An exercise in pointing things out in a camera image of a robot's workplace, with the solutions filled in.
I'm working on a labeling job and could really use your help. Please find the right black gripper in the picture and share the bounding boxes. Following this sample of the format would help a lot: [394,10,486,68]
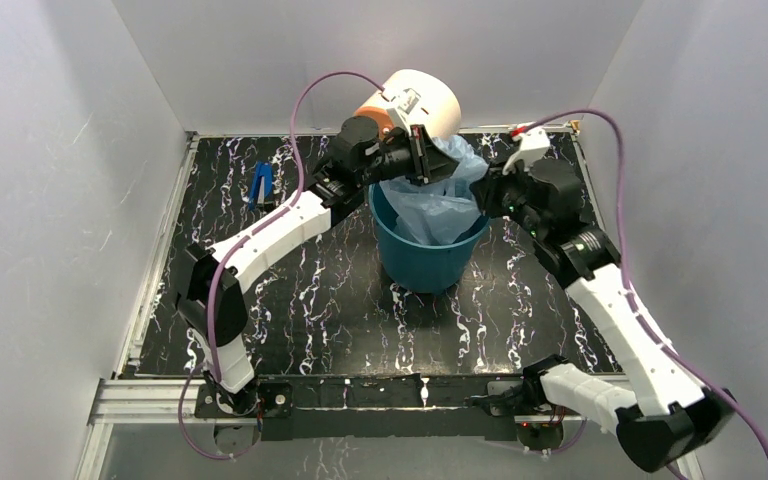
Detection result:
[467,155,545,240]

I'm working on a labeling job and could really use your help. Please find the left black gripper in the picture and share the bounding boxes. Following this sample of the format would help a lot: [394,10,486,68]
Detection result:
[357,126,464,188]

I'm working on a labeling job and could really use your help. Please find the light blue plastic bag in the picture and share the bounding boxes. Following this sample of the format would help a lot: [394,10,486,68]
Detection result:
[380,135,488,245]

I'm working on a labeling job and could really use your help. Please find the teal plastic trash bin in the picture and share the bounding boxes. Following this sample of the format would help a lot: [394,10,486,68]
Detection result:
[368,185,489,295]

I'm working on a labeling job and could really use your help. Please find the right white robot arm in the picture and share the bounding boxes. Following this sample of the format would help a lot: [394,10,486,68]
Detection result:
[469,158,734,472]

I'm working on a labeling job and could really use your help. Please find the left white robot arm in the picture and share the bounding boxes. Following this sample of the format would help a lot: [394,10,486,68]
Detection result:
[174,116,459,416]

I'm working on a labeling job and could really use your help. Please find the white drawer box orange front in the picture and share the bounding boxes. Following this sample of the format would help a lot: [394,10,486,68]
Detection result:
[355,69,462,138]

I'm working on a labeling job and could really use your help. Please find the blue stapler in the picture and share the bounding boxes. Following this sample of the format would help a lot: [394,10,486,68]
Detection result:
[248,162,276,212]

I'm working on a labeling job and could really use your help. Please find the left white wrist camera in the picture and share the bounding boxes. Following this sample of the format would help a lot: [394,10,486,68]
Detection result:
[381,88,424,132]

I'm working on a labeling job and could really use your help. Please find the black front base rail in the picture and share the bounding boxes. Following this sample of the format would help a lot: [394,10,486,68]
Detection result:
[195,360,567,452]

